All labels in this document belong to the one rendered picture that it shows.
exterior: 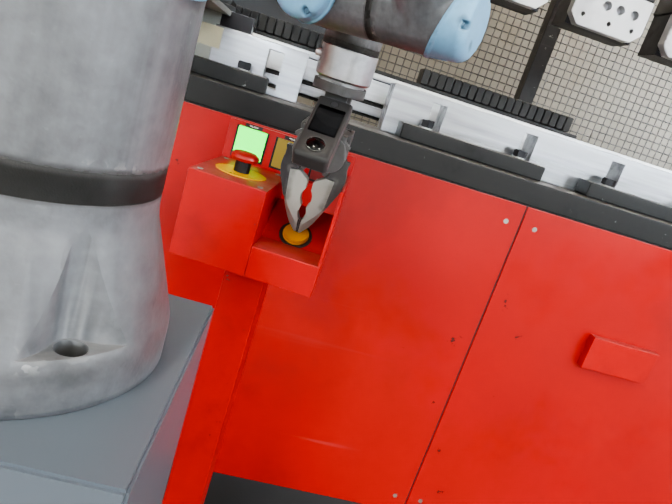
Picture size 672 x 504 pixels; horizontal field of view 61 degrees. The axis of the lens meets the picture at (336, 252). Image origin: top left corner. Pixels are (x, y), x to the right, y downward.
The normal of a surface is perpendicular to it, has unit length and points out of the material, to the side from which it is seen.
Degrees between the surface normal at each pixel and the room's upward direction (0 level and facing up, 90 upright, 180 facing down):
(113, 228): 82
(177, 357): 0
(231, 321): 90
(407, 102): 90
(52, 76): 90
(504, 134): 90
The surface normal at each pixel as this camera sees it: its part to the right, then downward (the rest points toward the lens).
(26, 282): 0.52, 0.09
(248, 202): -0.08, 0.26
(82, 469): 0.29, -0.92
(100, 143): 0.67, 0.40
